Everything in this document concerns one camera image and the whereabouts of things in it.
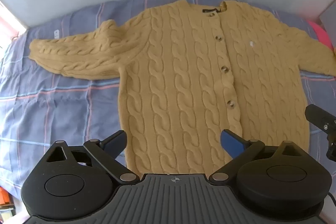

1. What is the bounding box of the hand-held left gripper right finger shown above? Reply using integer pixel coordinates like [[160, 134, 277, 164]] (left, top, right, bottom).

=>
[[209, 129, 303, 183]]

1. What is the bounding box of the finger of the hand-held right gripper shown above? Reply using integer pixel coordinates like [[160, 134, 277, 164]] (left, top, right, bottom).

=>
[[305, 104, 336, 134], [326, 133, 336, 159]]

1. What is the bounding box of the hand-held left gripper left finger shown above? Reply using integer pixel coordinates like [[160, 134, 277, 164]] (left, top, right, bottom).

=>
[[46, 130, 140, 185]]

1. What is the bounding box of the yellow cable-knit cardigan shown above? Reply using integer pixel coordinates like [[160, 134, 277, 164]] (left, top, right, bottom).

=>
[[28, 0, 336, 175]]

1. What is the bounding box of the blue plaid bed sheet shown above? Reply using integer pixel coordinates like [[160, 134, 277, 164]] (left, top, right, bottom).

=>
[[0, 0, 336, 194]]

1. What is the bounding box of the pink round object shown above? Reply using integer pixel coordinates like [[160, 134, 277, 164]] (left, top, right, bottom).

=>
[[307, 20, 334, 49]]

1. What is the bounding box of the orange box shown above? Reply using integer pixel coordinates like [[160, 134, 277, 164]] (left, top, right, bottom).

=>
[[0, 185, 13, 207]]

